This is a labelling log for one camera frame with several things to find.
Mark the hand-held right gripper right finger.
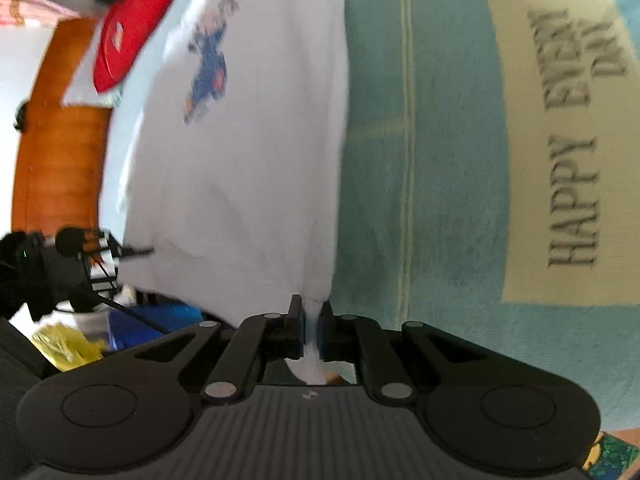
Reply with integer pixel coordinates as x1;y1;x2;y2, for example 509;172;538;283
317;300;488;406

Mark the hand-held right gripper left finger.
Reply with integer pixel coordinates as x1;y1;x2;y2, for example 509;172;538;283
135;294;306;406

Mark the white printed sweatshirt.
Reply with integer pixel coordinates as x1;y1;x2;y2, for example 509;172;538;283
117;0;351;386

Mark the blue bag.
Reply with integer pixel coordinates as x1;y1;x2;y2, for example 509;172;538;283
107;305;202;352

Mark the yellow plastic bag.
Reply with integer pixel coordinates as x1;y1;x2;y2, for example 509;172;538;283
32;322;106;372

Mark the wooden headboard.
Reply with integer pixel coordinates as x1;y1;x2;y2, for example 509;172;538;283
11;17;118;241

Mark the grey checked pillow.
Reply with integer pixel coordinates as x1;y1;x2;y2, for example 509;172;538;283
60;20;121;108

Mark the green checked bed sheet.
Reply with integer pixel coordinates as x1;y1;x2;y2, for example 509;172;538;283
100;0;640;441

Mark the red quilt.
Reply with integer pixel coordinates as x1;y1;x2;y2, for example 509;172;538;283
92;0;201;95

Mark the pink floral curtain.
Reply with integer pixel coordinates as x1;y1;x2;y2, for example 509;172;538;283
0;0;78;28

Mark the black cable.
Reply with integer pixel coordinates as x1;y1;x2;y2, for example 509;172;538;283
99;296;172;335

